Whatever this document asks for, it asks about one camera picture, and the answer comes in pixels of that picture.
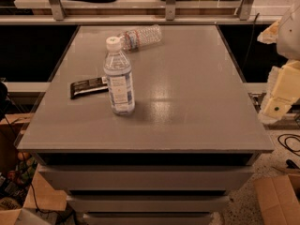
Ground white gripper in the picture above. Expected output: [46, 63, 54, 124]
[257, 0, 300, 125]

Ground blue label plastic water bottle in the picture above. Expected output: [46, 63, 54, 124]
[103, 37, 135, 115]

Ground red label crushed plastic bottle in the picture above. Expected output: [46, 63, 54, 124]
[118, 24, 162, 51]

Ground grey drawer cabinet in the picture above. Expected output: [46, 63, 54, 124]
[19, 25, 274, 225]

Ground cardboard box right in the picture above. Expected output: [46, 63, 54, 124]
[254, 174, 300, 225]

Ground cardboard box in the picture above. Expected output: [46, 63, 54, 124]
[0, 166, 67, 225]
[254, 174, 300, 225]

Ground black snack bar wrapper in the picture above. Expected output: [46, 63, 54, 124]
[70, 77, 108, 99]

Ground cardboard box left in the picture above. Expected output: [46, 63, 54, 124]
[0, 166, 67, 225]

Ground metal shelf rail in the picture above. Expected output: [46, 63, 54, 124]
[0, 0, 294, 25]

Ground black cable on floor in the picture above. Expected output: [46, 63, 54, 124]
[277, 133, 300, 158]

